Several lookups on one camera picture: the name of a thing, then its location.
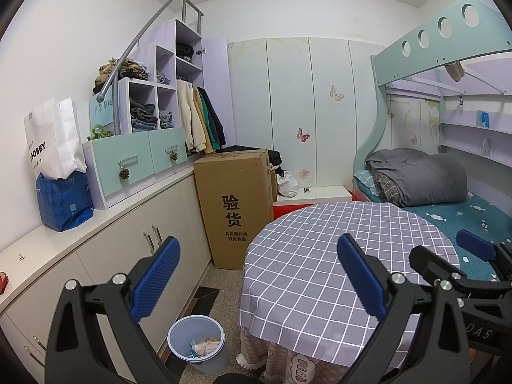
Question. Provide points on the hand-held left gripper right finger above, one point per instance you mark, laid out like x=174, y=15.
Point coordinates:
x=360, y=276

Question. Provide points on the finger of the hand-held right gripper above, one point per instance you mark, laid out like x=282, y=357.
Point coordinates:
x=426, y=262
x=476, y=244

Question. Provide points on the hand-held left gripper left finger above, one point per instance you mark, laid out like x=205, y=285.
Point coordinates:
x=154, y=278

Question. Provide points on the light blue plastic bin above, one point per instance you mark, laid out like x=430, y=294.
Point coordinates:
x=178, y=352

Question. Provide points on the heap of wrappers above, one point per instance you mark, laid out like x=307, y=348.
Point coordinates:
x=206, y=346

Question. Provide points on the teal printed bed sheet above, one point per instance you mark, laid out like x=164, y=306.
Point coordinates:
x=448, y=216

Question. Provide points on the round table, checked cloth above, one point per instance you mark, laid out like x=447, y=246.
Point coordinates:
x=304, y=280

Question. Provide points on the white low cabinet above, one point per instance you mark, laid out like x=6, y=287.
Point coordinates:
x=112, y=232

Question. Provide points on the grey duvet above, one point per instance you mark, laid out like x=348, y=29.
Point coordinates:
x=420, y=176

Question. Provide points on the red and white bench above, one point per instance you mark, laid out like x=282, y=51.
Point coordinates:
x=312, y=202

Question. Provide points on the tall cardboard box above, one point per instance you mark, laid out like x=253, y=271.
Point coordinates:
x=232, y=208

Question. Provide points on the pine cone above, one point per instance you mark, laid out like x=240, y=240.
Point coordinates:
x=174, y=156
x=124, y=173

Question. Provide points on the faint pink butterfly sticker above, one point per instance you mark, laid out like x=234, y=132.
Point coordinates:
x=304, y=174

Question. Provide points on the white plastic bag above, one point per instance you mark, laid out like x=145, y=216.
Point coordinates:
x=287, y=184

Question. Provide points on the blue patterned bag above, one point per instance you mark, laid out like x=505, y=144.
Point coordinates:
x=62, y=202

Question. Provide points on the blue box on bed shelf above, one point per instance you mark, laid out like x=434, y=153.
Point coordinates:
x=485, y=119

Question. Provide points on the black clothes heap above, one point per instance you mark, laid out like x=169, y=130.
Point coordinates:
x=276, y=158

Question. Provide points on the red object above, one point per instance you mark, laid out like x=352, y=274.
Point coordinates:
x=2, y=280

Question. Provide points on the white sliding door wardrobe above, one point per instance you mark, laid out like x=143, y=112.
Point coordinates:
x=320, y=128

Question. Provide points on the black cloth on box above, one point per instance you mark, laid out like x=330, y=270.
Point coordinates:
x=236, y=148

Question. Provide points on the green plastic ornament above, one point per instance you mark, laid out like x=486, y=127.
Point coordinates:
x=98, y=132

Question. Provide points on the dark folded clothes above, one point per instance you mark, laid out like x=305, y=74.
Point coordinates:
x=142, y=114

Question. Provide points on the hanging jackets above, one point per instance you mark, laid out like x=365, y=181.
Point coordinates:
x=196, y=116

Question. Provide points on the white paper shopping bag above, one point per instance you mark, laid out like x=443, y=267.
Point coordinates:
x=50, y=140

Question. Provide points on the brown hanging slipper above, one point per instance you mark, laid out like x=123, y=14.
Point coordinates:
x=454, y=70

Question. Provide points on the turquoise paper sign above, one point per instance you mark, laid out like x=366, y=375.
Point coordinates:
x=102, y=108

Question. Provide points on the cream butterfly sticker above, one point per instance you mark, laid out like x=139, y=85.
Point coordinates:
x=336, y=94

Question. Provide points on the mint bunk bed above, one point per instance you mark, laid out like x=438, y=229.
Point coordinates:
x=424, y=48

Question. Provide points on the pile of folded clothes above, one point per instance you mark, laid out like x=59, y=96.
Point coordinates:
x=120, y=72

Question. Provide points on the shelf unit with clothes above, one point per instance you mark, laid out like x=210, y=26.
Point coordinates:
x=140, y=36

